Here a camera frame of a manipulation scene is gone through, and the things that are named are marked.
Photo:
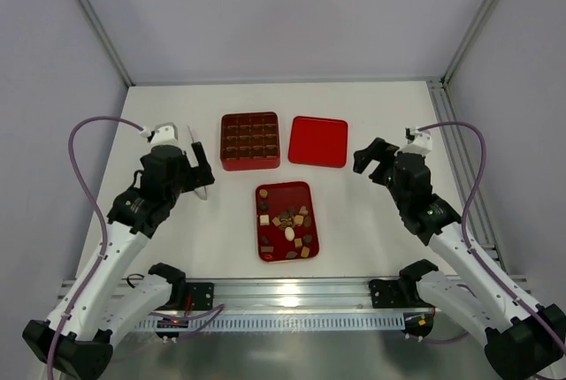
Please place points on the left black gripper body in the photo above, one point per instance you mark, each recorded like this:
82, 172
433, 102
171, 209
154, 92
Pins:
195, 172

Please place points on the white square chocolate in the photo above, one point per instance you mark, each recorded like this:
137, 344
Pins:
265, 219

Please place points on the red box lid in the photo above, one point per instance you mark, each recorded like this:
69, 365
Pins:
318, 142

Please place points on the red rectangular tray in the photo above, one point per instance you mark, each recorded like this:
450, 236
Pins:
280, 197

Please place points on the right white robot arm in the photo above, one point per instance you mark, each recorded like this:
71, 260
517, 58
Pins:
520, 336

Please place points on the slotted cable duct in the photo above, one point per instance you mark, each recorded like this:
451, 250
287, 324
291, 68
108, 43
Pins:
282, 322

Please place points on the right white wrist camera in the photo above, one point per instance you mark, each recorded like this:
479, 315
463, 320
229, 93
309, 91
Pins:
418, 142

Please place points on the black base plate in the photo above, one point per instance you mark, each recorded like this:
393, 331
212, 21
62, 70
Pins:
386, 294
199, 296

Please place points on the aluminium front rail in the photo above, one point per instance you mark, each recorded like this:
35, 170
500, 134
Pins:
281, 295

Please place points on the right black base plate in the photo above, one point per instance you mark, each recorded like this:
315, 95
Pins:
386, 294

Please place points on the white oval chocolate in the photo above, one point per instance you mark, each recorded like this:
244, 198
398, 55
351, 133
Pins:
289, 233

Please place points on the right aluminium frame rails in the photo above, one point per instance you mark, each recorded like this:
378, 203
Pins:
460, 143

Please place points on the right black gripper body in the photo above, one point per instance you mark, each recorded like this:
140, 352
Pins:
380, 161

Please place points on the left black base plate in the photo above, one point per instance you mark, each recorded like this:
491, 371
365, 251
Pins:
199, 296

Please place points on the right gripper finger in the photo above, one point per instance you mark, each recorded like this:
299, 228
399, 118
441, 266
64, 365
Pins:
378, 151
381, 174

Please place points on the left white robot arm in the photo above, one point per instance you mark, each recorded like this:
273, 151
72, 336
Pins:
79, 336

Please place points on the red compartment chocolate box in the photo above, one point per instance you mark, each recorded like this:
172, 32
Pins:
250, 141

